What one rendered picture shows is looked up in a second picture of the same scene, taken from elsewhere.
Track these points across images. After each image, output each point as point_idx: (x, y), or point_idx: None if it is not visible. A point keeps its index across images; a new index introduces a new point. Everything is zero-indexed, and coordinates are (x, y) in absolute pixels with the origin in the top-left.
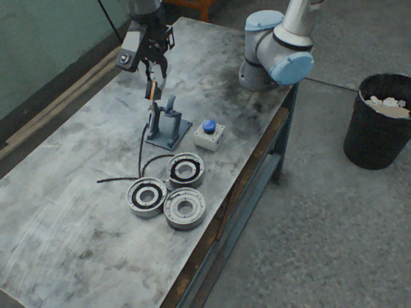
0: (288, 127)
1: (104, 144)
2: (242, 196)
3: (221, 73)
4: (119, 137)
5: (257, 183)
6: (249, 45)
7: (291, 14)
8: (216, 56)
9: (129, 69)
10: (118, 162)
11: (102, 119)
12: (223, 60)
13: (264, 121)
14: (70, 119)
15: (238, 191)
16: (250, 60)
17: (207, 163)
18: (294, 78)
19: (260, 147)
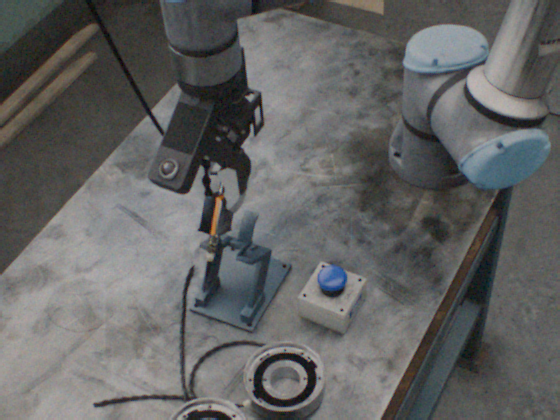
0: (496, 247)
1: (101, 317)
2: (399, 417)
3: (350, 144)
4: (132, 301)
5: (429, 375)
6: (413, 98)
7: (502, 57)
8: (337, 101)
9: (178, 190)
10: (136, 358)
11: (92, 257)
12: (352, 112)
13: (449, 261)
14: (21, 258)
15: (391, 407)
16: (414, 127)
17: (328, 360)
18: (511, 177)
19: None
